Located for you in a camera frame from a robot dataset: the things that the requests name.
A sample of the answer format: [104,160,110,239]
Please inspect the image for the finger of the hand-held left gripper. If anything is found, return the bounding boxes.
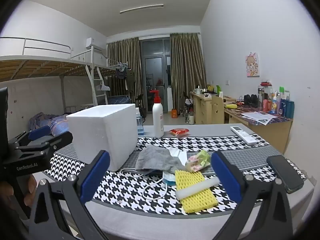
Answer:
[9,126,53,151]
[15,131,74,156]

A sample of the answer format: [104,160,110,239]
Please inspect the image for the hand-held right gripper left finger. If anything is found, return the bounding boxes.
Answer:
[25,150,111,240]

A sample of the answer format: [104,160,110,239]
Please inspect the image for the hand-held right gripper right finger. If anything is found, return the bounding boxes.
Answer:
[211,151,300,240]

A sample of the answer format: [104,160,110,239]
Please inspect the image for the floral green pink packet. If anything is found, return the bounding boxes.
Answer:
[185,149,211,173]

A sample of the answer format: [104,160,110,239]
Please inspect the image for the white foam box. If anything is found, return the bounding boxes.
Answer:
[66,103,138,172]

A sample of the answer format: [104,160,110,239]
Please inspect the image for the white tissue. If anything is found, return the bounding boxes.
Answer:
[167,147,188,167]

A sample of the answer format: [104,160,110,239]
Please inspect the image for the blue face mask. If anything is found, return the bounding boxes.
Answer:
[162,171,178,187]

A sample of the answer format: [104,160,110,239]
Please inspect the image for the grey cloth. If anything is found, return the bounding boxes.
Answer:
[136,145,185,174]

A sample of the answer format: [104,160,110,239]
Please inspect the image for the person's left hand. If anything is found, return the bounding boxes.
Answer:
[0,174,38,220]

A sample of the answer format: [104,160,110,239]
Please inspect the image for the blue plaid blanket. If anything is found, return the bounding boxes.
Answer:
[29,112,69,137]

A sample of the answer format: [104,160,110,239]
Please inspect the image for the white foam tube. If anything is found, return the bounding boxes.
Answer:
[175,177,220,200]

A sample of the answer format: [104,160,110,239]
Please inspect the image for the yellow foam net sleeve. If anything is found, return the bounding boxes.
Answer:
[174,170,218,214]

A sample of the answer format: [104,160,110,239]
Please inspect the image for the white remote control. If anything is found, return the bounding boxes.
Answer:
[230,126,258,145]

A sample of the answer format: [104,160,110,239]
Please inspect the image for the black smartphone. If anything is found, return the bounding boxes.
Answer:
[266,155,305,194]

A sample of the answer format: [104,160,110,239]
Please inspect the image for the white bunk bed ladder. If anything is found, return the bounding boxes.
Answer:
[86,65,109,107]

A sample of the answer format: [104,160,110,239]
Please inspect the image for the red snack packet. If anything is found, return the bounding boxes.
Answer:
[169,128,190,137]

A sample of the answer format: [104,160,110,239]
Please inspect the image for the white metal bunk bed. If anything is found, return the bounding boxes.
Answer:
[0,37,98,130]
[92,46,133,110]

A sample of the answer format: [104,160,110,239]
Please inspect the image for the clear bottle with blue liquid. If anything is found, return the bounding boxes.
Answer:
[135,107,145,136]

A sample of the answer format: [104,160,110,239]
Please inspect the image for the wooden chair with smiley face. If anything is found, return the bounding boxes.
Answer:
[211,95,225,124]

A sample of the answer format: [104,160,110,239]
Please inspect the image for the white clothes hanger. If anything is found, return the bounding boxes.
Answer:
[95,79,111,92]

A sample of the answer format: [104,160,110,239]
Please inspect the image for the printed paper sheets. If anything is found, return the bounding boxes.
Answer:
[241,111,278,125]

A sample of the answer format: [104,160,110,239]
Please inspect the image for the blue mattress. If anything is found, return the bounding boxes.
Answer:
[107,95,132,105]

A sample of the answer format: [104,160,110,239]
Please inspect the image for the black headphones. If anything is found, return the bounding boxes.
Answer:
[244,94,259,107]

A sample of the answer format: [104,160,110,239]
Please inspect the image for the black folding chair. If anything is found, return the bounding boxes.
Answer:
[184,92,198,115]
[134,94,146,117]

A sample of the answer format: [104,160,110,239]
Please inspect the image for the white lotion pump bottle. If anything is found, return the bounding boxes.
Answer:
[149,90,165,138]

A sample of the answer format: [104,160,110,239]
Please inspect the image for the dark hanging clothes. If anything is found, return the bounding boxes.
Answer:
[115,67,135,90]

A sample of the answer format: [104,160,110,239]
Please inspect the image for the group of toiletry bottles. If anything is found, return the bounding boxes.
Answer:
[257,81,295,119]

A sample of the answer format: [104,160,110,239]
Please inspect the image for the white cabinet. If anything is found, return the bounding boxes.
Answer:
[166,86,173,110]

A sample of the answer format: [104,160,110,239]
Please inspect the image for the brown curtain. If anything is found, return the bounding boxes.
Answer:
[107,37,142,117]
[170,33,207,110]

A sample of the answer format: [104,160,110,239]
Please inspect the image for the white air conditioner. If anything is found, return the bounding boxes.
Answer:
[85,37,105,53]

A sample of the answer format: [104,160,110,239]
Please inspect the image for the glass balcony door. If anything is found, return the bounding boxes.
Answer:
[140,37,173,125]

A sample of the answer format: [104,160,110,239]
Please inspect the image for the ceiling tube light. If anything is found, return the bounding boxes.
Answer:
[119,4,164,14]

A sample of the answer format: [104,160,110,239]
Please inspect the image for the white cable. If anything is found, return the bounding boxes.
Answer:
[119,167,168,200]

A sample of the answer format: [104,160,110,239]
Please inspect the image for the cartoon wall poster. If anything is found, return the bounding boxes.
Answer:
[245,52,260,77]

